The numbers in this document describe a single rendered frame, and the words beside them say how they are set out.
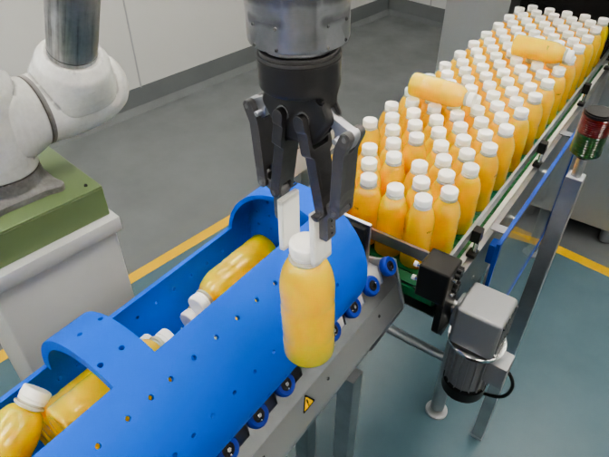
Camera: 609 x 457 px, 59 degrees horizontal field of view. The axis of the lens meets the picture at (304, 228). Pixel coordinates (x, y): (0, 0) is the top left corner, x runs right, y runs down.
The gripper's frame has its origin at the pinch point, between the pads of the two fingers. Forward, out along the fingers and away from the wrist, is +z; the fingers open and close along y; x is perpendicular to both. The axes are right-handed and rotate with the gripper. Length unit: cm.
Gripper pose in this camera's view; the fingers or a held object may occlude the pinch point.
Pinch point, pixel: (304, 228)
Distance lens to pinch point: 59.1
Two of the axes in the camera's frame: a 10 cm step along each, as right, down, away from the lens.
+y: 7.7, 3.7, -5.2
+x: 6.4, -4.8, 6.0
